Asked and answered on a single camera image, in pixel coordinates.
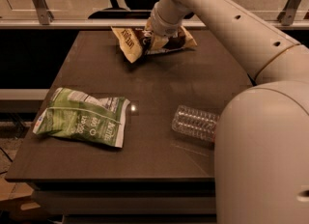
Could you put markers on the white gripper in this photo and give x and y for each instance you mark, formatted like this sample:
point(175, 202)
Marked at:
point(161, 25)

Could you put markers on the brown chip bag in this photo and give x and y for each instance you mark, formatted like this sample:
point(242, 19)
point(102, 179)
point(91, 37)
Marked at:
point(135, 42)

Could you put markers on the green chip bag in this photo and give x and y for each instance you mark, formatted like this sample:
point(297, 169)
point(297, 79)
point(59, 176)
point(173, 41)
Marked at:
point(76, 115)

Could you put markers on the clear plastic water bottle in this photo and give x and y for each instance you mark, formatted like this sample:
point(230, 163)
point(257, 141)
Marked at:
point(195, 123)

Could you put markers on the cardboard box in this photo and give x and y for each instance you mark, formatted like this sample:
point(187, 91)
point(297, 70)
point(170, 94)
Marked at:
point(16, 199)

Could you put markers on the left metal rail bracket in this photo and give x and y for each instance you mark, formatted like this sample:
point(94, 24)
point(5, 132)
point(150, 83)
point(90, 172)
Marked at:
point(44, 14)

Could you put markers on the metal rail bracket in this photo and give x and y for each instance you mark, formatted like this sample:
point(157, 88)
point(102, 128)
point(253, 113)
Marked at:
point(287, 15)
point(44, 14)

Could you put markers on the right metal rail bracket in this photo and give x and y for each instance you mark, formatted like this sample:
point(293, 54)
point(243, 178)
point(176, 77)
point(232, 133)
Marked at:
point(287, 15)

